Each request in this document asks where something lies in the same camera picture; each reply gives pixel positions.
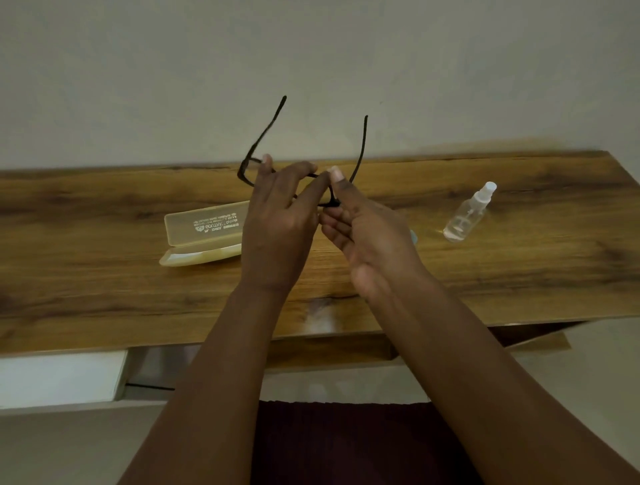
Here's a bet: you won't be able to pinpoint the person's left hand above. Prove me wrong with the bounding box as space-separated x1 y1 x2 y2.
239 153 332 296

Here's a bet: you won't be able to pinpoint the person's right hand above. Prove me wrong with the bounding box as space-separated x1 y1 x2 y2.
318 165 426 300

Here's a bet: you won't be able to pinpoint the yellow translucent glasses case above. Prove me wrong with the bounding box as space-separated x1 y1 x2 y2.
159 201 251 268

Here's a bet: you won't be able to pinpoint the clear spray bottle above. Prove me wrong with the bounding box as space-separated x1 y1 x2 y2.
443 181 498 243

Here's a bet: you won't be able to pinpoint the black framed eyeglasses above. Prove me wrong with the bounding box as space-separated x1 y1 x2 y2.
237 95 369 209

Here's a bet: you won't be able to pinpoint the person's right forearm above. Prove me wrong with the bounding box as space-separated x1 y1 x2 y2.
369 267 640 485

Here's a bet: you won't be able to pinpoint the person's left forearm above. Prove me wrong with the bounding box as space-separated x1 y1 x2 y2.
117 282 293 485

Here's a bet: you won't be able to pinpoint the wooden under-table shelf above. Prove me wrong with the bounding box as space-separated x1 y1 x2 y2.
265 322 572 373

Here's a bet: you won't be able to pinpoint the dark maroon garment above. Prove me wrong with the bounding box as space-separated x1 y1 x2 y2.
249 400 483 485

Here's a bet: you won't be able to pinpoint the white cabinet drawer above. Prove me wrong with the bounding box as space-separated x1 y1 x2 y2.
0 349 130 410

